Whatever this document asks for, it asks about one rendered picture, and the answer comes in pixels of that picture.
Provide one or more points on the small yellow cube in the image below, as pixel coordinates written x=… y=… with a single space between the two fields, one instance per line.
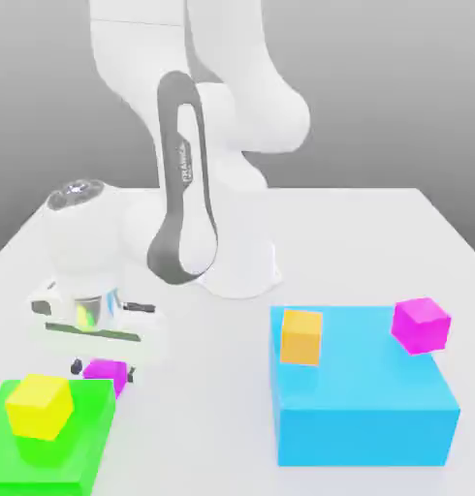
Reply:
x=38 y=410

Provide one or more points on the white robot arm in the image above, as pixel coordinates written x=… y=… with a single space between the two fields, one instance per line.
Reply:
x=136 y=77

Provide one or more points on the small orange cube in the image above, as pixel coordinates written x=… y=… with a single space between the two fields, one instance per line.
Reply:
x=300 y=339

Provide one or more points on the small magenta cube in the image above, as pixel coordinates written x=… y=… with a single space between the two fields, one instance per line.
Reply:
x=105 y=372
x=419 y=329

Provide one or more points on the large green box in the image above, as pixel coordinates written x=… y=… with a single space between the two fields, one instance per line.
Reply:
x=67 y=461

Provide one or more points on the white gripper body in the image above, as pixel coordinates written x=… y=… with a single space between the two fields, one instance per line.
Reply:
x=148 y=329

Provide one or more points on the large blue box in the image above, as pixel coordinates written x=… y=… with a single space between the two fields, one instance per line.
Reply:
x=361 y=418

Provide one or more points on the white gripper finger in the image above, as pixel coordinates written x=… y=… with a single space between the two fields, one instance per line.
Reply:
x=131 y=374
x=77 y=365

